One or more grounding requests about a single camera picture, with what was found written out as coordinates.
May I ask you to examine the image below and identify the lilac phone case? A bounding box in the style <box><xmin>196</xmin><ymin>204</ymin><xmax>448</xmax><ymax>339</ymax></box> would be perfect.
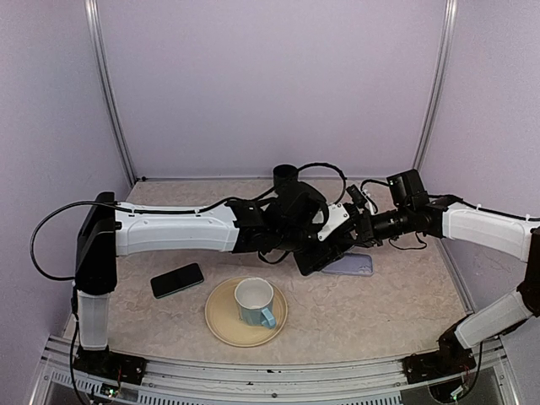
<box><xmin>321</xmin><ymin>253</ymin><xmax>374</xmax><ymax>277</ymax></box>

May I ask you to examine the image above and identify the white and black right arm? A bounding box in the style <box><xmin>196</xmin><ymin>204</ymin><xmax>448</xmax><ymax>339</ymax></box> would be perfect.
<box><xmin>347</xmin><ymin>170</ymin><xmax>539</xmax><ymax>375</ymax></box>

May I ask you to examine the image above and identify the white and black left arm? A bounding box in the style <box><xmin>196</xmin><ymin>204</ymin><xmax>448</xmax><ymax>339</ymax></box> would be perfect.
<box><xmin>74</xmin><ymin>166</ymin><xmax>354</xmax><ymax>375</ymax></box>

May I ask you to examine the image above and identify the blue mug with white inside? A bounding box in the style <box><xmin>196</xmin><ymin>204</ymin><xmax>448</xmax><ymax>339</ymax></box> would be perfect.
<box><xmin>234</xmin><ymin>278</ymin><xmax>277</xmax><ymax>329</ymax></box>

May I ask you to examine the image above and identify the dark green cup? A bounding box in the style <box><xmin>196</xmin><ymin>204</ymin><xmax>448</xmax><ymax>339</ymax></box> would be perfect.
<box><xmin>273</xmin><ymin>164</ymin><xmax>299</xmax><ymax>193</ymax></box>

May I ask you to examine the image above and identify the beige round plate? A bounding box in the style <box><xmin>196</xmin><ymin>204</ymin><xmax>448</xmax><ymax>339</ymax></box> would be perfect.
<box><xmin>205</xmin><ymin>277</ymin><xmax>289</xmax><ymax>348</ymax></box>

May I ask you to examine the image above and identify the black smartphone on table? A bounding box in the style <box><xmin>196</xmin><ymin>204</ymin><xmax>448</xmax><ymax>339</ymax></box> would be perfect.
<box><xmin>150</xmin><ymin>262</ymin><xmax>204</xmax><ymax>299</ymax></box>

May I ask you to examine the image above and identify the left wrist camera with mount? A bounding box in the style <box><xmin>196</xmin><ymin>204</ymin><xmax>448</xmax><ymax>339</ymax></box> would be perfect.
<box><xmin>312</xmin><ymin>184</ymin><xmax>375</xmax><ymax>242</ymax></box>

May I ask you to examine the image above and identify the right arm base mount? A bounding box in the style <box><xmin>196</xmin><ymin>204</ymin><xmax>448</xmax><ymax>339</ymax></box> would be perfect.
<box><xmin>402</xmin><ymin>331</ymin><xmax>477</xmax><ymax>384</ymax></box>

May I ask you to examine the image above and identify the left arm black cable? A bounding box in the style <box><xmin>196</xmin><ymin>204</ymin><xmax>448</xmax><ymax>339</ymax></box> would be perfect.
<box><xmin>30</xmin><ymin>197</ymin><xmax>237</xmax><ymax>282</ymax></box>

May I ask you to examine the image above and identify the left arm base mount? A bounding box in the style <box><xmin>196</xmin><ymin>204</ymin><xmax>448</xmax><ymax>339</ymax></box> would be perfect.
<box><xmin>73</xmin><ymin>347</ymin><xmax>147</xmax><ymax>386</ymax></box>

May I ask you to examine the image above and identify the right aluminium frame post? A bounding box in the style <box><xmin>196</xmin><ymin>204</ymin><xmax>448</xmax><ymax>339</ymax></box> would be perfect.
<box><xmin>413</xmin><ymin>0</ymin><xmax>458</xmax><ymax>170</ymax></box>

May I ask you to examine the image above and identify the aluminium frame post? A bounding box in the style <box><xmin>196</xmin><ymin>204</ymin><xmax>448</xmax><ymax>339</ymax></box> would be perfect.
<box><xmin>84</xmin><ymin>0</ymin><xmax>138</xmax><ymax>187</ymax></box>
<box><xmin>413</xmin><ymin>0</ymin><xmax>458</xmax><ymax>170</ymax></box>

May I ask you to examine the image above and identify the front aluminium rail base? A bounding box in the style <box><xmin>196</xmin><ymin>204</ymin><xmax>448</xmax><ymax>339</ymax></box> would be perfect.
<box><xmin>29</xmin><ymin>332</ymin><xmax>520</xmax><ymax>405</ymax></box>

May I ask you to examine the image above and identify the left aluminium frame post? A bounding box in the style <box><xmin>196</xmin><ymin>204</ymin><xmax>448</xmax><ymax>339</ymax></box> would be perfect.
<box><xmin>84</xmin><ymin>0</ymin><xmax>138</xmax><ymax>187</ymax></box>

